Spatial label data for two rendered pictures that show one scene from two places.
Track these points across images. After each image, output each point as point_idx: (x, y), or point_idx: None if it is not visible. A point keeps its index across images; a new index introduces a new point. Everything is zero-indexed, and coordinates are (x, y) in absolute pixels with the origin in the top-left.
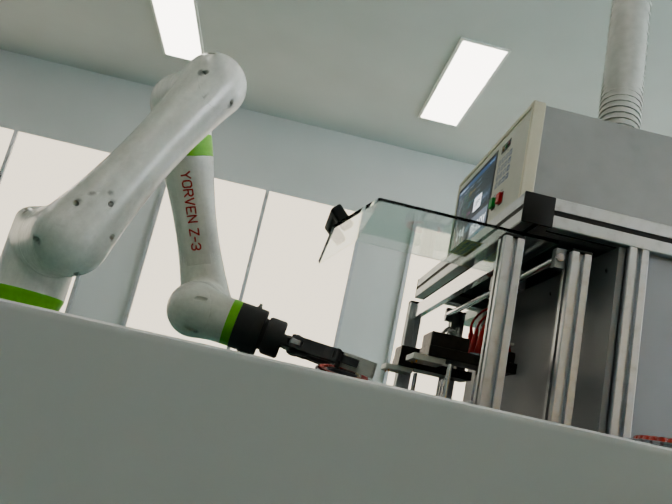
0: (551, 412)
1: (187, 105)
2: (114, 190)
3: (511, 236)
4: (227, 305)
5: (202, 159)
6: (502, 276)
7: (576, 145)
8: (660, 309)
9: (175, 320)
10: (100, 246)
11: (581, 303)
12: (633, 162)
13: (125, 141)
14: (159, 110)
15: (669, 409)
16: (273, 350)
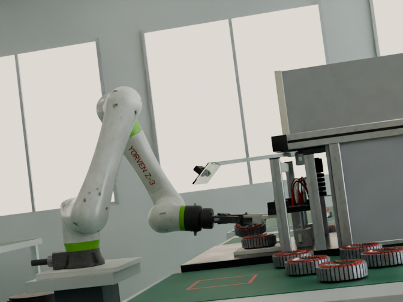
0: (313, 233)
1: (114, 127)
2: (98, 187)
3: (271, 159)
4: (177, 212)
5: (136, 136)
6: (273, 180)
7: (303, 86)
8: (353, 168)
9: (155, 228)
10: (103, 215)
11: (314, 178)
12: (336, 83)
13: (93, 158)
14: (102, 135)
15: (369, 214)
16: (208, 226)
